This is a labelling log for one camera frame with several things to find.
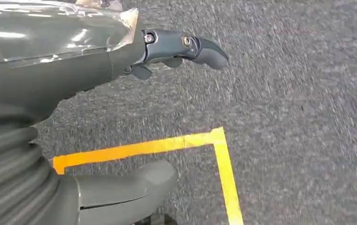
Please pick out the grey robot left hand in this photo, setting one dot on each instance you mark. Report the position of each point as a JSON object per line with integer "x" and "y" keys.
{"x": 57, "y": 62}

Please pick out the ribbed grey robot left arm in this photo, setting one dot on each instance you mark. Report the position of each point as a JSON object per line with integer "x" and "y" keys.
{"x": 4, "y": 161}

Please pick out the yellow floor tape square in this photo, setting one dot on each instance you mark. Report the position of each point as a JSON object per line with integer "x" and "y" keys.
{"x": 134, "y": 149}

